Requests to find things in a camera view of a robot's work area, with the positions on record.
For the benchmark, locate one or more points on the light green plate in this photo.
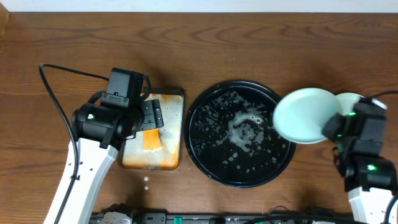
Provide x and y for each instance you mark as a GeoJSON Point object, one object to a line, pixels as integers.
{"type": "Point", "coordinates": [347, 101]}

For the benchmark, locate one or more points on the light blue plate front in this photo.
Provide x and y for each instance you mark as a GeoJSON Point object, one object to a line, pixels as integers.
{"type": "Point", "coordinates": [300, 116]}

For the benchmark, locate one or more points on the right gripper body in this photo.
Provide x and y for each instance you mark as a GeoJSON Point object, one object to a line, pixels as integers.
{"type": "Point", "coordinates": [334, 127]}

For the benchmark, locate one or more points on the round black tray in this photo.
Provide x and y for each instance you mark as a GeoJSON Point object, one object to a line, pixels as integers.
{"type": "Point", "coordinates": [230, 136]}

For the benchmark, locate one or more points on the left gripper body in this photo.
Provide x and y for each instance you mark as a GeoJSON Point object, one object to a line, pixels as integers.
{"type": "Point", "coordinates": [152, 114]}

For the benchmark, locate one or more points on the rectangular black soapy tray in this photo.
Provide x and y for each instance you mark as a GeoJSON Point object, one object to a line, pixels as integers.
{"type": "Point", "coordinates": [133, 156]}

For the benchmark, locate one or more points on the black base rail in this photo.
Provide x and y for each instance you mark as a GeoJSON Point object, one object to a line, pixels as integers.
{"type": "Point", "coordinates": [121, 213]}

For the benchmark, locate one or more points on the green and yellow sponge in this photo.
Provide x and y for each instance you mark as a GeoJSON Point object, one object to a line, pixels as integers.
{"type": "Point", "coordinates": [151, 139]}

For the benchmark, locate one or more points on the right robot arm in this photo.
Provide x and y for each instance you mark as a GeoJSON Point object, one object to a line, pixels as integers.
{"type": "Point", "coordinates": [370, 179]}

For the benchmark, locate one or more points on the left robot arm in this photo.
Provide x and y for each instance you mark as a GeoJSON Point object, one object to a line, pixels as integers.
{"type": "Point", "coordinates": [98, 129]}

